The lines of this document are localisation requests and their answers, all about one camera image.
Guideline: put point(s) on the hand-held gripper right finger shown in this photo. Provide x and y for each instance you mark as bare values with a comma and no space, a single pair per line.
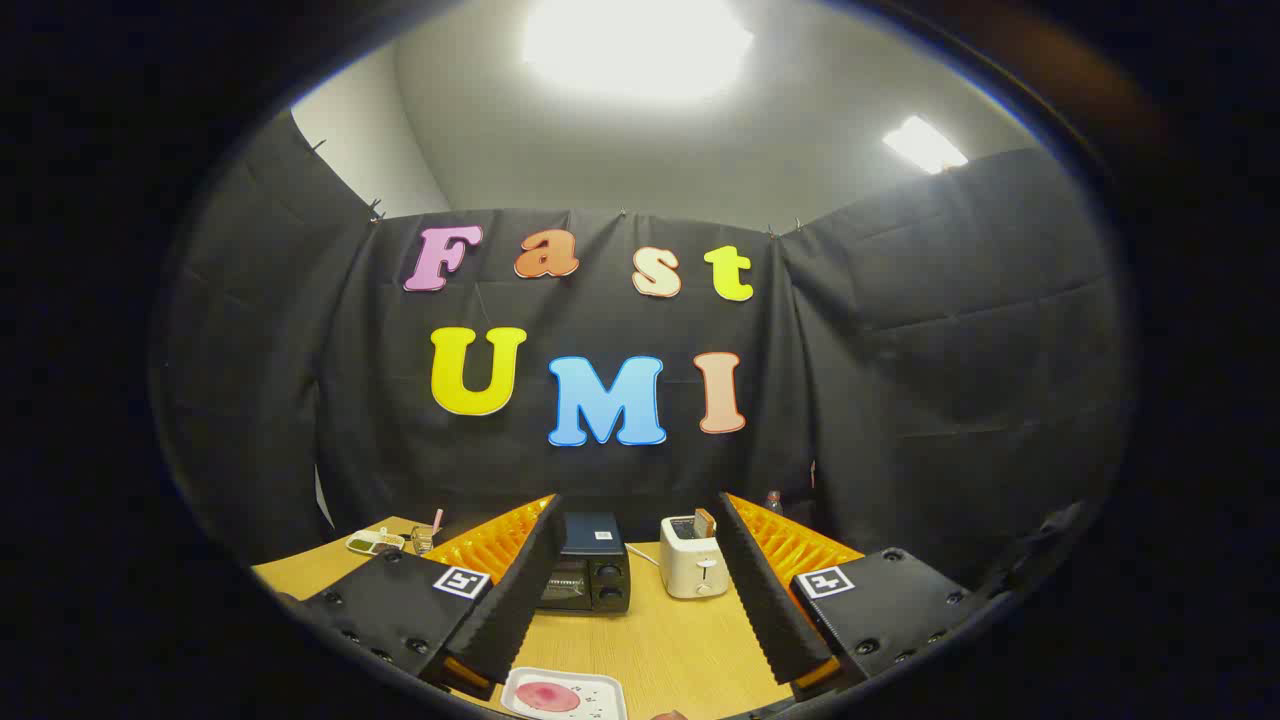
765,600

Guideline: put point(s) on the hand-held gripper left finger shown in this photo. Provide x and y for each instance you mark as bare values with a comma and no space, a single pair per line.
520,600

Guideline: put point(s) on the black toaster oven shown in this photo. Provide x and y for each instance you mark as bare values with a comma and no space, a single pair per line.
600,575

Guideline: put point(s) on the pink ham slice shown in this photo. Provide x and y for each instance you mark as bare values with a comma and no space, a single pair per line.
548,697

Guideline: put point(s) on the white square food plate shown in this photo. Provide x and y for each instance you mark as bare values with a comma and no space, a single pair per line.
603,690

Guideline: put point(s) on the white pop-up toaster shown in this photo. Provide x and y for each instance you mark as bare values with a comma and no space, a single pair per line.
690,565

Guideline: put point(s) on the brown bread slice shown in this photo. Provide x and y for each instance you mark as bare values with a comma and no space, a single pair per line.
705,522

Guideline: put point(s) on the white divided spice dish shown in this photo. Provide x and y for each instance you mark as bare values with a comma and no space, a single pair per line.
375,543

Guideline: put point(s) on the black backdrop cloth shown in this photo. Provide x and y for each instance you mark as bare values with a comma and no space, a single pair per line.
900,350

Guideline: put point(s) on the small ceiling light panel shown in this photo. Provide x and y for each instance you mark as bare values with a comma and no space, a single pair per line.
925,145

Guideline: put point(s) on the large ceiling light panel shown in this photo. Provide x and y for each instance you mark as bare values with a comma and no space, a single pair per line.
635,45

